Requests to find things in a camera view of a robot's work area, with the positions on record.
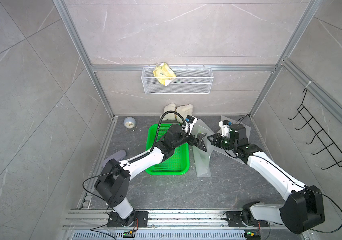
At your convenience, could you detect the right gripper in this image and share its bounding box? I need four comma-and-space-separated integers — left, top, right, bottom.
206, 133, 236, 152

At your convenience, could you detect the clear zip-top bag stack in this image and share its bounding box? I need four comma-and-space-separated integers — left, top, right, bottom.
193, 141, 213, 178

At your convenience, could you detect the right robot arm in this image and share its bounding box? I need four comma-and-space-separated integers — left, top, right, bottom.
207, 124, 325, 235

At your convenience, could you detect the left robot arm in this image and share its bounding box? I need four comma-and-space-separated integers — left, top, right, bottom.
94, 124, 207, 225

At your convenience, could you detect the green plastic basket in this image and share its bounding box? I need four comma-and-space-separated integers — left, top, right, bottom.
144, 122, 191, 176

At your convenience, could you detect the white plush toy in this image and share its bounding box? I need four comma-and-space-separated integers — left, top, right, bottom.
162, 103, 193, 123

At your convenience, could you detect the yellow snack packet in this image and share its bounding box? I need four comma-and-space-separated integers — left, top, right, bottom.
153, 63, 177, 86

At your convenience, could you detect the grey glasses case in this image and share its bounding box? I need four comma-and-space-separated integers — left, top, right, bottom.
102, 150, 127, 168

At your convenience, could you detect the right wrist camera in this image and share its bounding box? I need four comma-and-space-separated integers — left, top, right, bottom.
219, 120, 232, 137

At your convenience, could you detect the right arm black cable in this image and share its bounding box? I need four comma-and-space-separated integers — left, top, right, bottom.
232, 113, 342, 234

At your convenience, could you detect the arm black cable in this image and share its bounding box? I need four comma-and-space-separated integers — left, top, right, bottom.
232, 113, 342, 234
149, 110, 187, 152

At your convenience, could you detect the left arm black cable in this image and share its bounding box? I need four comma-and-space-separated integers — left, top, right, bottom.
149, 110, 187, 152

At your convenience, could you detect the white wire wall basket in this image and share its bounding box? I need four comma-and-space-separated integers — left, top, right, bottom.
141, 67, 214, 95

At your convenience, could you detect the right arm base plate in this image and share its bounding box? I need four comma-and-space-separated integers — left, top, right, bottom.
223, 211, 270, 228

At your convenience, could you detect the black wire hook rack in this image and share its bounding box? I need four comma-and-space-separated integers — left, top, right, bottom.
288, 88, 342, 170

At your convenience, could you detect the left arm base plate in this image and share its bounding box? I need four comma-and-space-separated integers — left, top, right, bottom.
107, 211, 149, 228

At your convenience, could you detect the aluminium mounting rail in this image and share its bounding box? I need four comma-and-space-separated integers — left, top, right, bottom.
58, 210, 317, 240

